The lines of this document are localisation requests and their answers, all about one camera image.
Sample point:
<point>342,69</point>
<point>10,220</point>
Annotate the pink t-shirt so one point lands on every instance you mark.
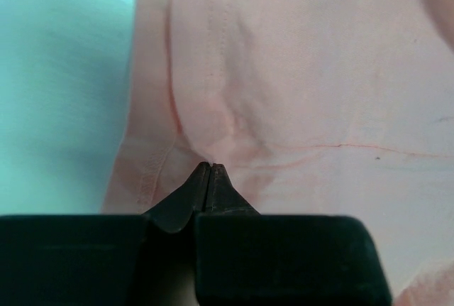
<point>313,106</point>

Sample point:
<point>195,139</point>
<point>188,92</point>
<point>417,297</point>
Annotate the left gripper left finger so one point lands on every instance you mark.
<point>168,271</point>

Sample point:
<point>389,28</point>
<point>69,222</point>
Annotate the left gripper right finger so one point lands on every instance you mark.
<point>217,193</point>

